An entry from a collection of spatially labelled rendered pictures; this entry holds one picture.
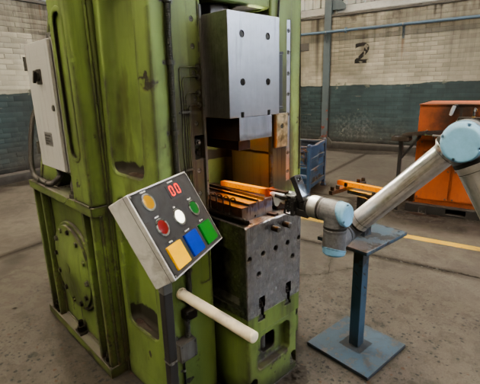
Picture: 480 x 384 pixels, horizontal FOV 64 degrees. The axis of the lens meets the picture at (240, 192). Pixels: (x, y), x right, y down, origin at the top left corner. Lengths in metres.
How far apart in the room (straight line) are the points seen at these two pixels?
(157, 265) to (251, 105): 0.80
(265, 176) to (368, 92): 7.35
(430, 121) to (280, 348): 3.41
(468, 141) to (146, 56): 1.10
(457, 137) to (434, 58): 7.70
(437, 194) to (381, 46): 4.88
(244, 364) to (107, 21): 1.66
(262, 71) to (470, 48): 7.43
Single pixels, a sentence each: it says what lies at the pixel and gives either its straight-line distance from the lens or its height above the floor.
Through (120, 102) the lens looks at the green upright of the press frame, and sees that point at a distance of 1.84.
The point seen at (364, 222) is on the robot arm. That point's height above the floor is 0.96.
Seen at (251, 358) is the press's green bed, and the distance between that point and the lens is 1.97.
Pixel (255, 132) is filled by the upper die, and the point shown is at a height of 1.30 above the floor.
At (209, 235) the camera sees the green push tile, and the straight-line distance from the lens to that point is 1.33.
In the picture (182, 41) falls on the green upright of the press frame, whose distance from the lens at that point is 1.60.
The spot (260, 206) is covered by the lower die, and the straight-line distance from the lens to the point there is 1.75.
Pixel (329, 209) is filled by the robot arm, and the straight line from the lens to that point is 1.47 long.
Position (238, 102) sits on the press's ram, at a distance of 1.58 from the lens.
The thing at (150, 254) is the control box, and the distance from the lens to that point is 1.14.
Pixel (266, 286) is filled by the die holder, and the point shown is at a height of 0.59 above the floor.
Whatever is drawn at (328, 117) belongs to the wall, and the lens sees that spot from 9.53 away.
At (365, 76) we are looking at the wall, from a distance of 9.25.
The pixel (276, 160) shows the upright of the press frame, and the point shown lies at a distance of 2.00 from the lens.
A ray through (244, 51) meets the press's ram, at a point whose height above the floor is 1.62.
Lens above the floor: 1.49
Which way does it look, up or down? 15 degrees down
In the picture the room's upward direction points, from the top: 1 degrees counter-clockwise
